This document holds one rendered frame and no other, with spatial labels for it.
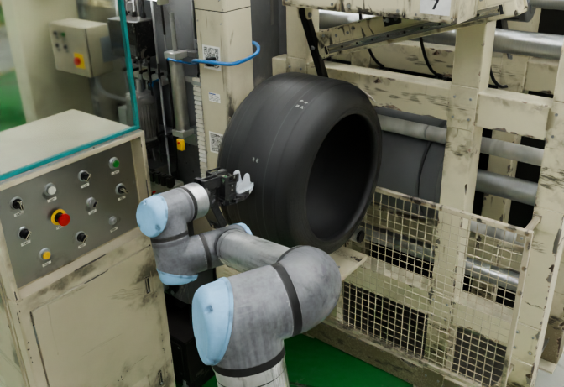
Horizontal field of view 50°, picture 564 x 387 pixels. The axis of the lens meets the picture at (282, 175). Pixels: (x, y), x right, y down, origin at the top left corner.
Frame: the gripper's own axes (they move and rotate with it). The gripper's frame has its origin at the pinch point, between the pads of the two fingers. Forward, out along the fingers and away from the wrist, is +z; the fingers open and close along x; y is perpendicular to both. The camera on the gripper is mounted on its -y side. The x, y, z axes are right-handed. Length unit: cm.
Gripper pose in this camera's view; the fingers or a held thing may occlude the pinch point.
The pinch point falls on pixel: (249, 186)
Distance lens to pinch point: 169.4
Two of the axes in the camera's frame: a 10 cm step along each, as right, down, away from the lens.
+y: 0.5, -9.4, -3.4
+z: 6.1, -2.4, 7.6
